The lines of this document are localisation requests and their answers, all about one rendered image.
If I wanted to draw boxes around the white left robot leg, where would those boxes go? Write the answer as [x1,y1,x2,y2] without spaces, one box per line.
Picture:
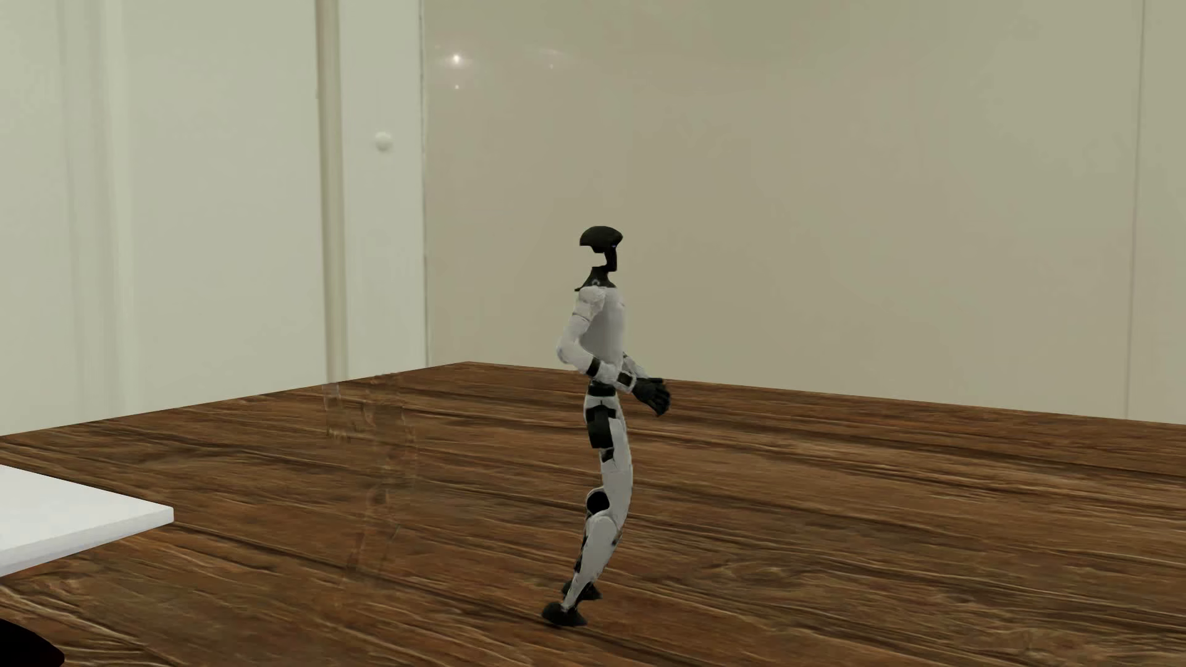
[560,532,604,603]

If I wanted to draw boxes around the white door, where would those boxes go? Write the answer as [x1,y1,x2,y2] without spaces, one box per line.
[337,0,429,378]

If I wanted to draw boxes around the black rounded object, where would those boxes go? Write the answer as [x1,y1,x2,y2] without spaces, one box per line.
[0,618,66,667]

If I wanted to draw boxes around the white robot leg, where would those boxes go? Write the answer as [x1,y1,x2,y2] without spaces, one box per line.
[560,532,604,603]
[541,396,635,629]

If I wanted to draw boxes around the beige vertical post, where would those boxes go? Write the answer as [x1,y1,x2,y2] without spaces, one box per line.
[314,0,350,384]

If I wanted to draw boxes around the black robot head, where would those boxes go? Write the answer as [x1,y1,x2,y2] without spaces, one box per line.
[578,225,625,275]

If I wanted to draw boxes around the white table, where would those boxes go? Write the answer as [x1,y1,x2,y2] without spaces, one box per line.
[0,464,175,577]

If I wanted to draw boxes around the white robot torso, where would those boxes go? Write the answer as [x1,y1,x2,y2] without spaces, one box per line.
[573,267,630,400]

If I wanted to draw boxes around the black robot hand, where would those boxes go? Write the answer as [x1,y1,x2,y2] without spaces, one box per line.
[632,376,672,417]

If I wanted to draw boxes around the white right robot leg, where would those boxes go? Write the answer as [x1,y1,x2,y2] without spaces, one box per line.
[541,396,635,629]

